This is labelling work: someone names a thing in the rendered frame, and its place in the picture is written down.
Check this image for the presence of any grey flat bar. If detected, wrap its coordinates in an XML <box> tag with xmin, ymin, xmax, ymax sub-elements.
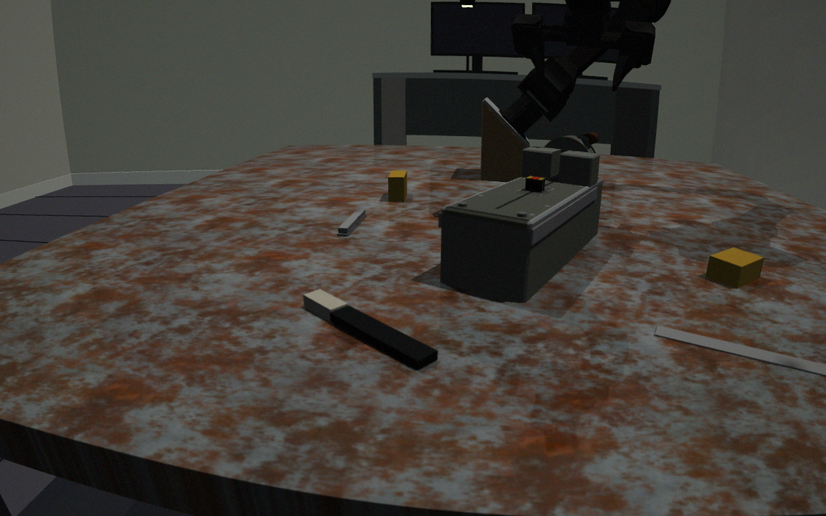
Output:
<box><xmin>655</xmin><ymin>325</ymin><xmax>826</xmax><ymax>377</ymax></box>

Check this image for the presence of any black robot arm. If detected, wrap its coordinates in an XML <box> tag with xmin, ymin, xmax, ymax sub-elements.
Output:
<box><xmin>499</xmin><ymin>0</ymin><xmax>671</xmax><ymax>139</ymax></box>

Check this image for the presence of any dark grey rectangular bar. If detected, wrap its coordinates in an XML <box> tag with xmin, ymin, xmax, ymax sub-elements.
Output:
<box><xmin>338</xmin><ymin>209</ymin><xmax>366</xmax><ymax>237</ymax></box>

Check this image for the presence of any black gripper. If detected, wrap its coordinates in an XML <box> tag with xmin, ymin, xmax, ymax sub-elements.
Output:
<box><xmin>511</xmin><ymin>9</ymin><xmax>655</xmax><ymax>92</ymax></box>

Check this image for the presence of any black flat bar with beige end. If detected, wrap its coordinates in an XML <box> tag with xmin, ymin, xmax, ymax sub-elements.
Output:
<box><xmin>303</xmin><ymin>289</ymin><xmax>438</xmax><ymax>370</ymax></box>

